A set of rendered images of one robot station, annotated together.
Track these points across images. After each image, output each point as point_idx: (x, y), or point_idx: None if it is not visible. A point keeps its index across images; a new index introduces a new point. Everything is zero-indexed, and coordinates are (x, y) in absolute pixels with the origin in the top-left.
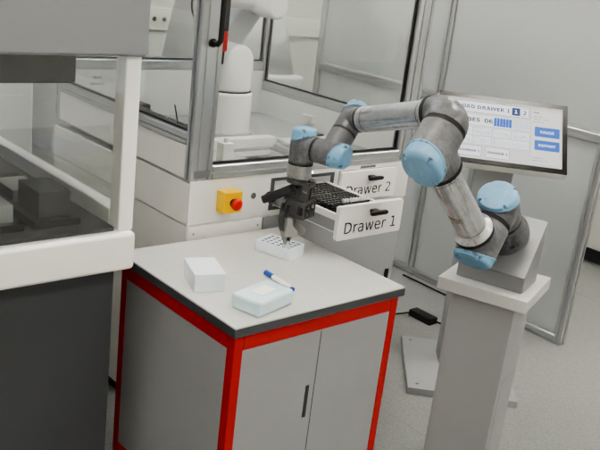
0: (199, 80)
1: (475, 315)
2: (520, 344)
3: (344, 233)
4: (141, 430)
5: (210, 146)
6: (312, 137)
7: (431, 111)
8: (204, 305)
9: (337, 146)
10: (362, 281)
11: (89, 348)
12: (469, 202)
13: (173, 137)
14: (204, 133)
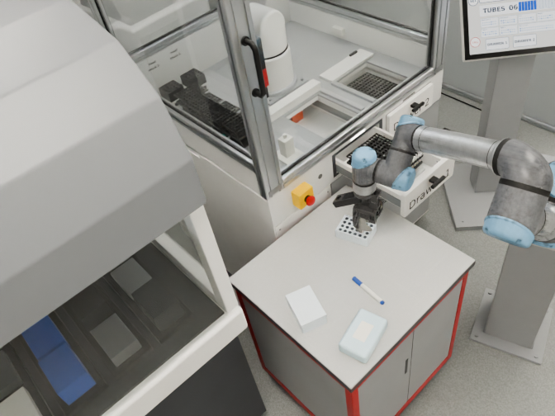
0: (253, 129)
1: (533, 249)
2: None
3: (410, 209)
4: (282, 375)
5: (276, 167)
6: (372, 163)
7: (512, 178)
8: (317, 355)
9: (400, 176)
10: (437, 262)
11: (231, 366)
12: (547, 225)
13: (241, 163)
14: (268, 163)
